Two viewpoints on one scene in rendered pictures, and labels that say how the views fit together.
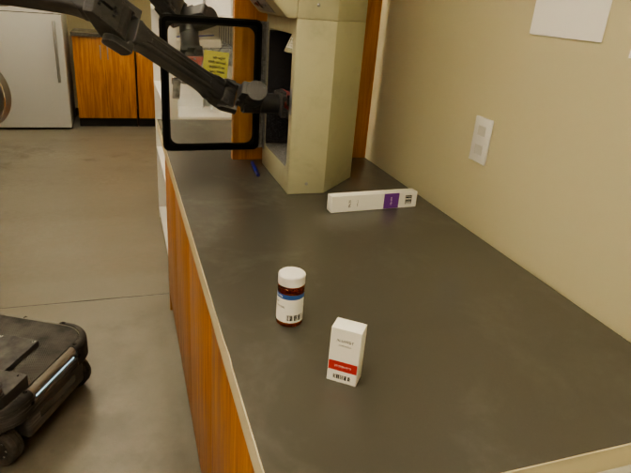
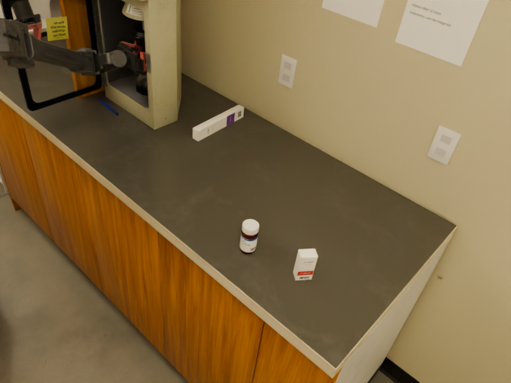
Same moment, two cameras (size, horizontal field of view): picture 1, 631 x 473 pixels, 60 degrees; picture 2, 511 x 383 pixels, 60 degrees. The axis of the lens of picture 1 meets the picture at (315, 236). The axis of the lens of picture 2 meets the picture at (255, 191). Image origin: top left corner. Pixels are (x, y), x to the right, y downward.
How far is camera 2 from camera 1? 66 cm
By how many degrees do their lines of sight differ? 32
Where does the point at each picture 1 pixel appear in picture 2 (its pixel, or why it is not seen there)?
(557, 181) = (349, 106)
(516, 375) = (371, 238)
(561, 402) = (395, 247)
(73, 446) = (17, 347)
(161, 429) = (77, 307)
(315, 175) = (170, 110)
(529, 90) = (324, 45)
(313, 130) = (166, 80)
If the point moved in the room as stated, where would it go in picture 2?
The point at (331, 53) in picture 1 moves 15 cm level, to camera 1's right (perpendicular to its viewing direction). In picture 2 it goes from (174, 20) to (215, 18)
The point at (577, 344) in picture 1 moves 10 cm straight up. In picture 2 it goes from (383, 206) to (392, 182)
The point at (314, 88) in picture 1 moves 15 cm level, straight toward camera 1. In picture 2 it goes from (164, 50) to (181, 68)
